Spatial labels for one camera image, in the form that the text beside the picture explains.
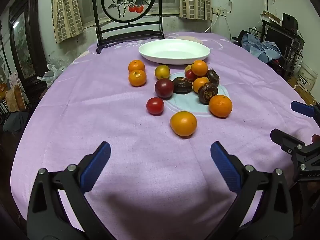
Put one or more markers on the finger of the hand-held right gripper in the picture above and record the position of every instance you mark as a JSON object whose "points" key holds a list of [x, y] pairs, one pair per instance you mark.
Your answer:
{"points": [[281, 136], [301, 108]]}

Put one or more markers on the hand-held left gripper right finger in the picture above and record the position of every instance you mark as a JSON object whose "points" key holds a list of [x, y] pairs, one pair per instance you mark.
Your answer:
{"points": [[225, 166]]}

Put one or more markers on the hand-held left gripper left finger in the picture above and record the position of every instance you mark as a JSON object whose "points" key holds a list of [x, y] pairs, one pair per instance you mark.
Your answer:
{"points": [[96, 166]]}

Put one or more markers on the large yellow-orange citrus fruit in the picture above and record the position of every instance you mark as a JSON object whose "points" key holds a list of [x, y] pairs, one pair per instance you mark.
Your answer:
{"points": [[183, 123]]}

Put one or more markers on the tangerine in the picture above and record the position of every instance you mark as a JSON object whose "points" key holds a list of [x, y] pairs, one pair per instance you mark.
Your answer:
{"points": [[199, 67], [137, 78], [220, 106], [199, 84], [136, 66]]}

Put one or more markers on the dark brown passion fruit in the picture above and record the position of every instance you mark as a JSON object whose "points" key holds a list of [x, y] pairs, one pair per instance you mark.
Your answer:
{"points": [[207, 93], [213, 77], [182, 85]]}

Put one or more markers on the red tomato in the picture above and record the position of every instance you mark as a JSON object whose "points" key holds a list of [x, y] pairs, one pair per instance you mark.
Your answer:
{"points": [[155, 106], [190, 75]]}

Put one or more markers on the dark red plum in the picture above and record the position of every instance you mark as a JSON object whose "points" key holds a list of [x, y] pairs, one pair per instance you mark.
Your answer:
{"points": [[164, 88]]}

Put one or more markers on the white oval plate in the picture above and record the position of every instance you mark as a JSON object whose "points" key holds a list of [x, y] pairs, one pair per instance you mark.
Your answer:
{"points": [[174, 51]]}

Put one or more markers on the white plastic bucket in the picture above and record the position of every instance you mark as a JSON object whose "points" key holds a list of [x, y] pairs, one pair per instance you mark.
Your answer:
{"points": [[307, 76]]}

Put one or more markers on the purple printed blanket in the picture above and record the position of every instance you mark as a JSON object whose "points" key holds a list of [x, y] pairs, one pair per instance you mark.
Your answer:
{"points": [[100, 120]]}

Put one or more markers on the blue crumpled cloth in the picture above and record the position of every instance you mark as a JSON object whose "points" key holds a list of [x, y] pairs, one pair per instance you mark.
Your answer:
{"points": [[265, 48]]}

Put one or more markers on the black monitor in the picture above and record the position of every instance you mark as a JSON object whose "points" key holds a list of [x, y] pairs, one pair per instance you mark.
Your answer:
{"points": [[277, 38]]}

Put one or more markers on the black speaker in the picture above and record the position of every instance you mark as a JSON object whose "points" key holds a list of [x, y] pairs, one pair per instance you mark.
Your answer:
{"points": [[290, 22]]}

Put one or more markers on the white plastic bag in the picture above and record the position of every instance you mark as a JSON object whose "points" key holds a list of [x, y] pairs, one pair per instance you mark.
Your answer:
{"points": [[51, 73]]}

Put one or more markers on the tiny yellow tomato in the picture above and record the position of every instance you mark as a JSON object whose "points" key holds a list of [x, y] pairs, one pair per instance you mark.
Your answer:
{"points": [[187, 68]]}

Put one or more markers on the brown woven basket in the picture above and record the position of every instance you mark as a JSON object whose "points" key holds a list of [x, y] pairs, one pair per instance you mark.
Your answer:
{"points": [[15, 98]]}

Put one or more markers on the small yellow-green tomato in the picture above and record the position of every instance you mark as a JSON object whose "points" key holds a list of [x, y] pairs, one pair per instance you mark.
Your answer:
{"points": [[162, 72]]}

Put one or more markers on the white power strip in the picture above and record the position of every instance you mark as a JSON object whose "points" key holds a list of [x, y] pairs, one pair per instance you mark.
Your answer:
{"points": [[219, 11]]}

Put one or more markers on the dark wooden framed cabinet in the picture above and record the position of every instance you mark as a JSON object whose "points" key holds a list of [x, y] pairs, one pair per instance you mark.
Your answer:
{"points": [[23, 42]]}

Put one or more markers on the beige grid-patterned curtain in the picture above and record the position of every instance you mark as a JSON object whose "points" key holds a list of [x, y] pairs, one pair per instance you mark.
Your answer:
{"points": [[195, 0], [66, 12]]}

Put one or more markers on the black chair with painted panel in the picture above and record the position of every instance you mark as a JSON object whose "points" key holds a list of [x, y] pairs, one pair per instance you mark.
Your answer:
{"points": [[125, 0]]}

